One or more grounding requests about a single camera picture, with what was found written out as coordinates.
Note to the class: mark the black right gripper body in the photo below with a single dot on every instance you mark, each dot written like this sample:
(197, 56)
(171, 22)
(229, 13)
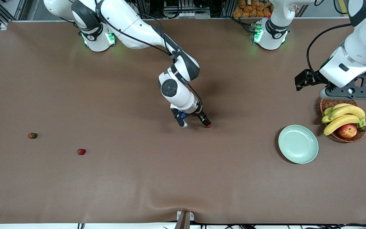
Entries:
(200, 114)

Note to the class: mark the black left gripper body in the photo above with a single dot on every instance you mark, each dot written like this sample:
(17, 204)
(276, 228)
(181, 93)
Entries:
(314, 77)

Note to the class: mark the red strawberry with green patch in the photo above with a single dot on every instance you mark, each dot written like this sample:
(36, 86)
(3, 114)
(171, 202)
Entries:
(32, 135)

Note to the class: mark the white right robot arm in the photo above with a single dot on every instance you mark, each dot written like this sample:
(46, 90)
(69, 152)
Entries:
(132, 25)

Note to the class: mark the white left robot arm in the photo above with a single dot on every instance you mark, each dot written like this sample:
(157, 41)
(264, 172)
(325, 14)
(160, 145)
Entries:
(273, 35)

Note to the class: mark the pale green plate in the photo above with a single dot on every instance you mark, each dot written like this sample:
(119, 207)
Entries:
(297, 143)

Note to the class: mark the brown wicker basket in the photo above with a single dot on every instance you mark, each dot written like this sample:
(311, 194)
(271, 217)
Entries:
(335, 102)

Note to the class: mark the greenish yellow banana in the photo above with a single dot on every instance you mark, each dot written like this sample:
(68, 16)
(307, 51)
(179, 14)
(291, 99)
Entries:
(329, 110)

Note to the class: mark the large yellow banana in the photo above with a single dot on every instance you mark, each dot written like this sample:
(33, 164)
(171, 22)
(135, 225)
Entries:
(349, 110)

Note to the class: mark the red apple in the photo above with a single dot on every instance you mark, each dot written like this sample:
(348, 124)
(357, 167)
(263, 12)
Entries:
(347, 131)

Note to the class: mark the brown table cover mat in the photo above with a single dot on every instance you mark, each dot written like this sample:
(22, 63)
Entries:
(157, 178)

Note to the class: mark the orange bread rolls pile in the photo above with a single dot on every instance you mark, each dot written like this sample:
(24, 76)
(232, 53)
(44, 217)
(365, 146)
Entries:
(245, 12)

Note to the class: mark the white socket bar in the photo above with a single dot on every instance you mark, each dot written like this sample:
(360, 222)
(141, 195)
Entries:
(186, 14)

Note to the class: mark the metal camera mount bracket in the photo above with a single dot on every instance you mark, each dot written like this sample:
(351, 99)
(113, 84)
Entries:
(185, 219)

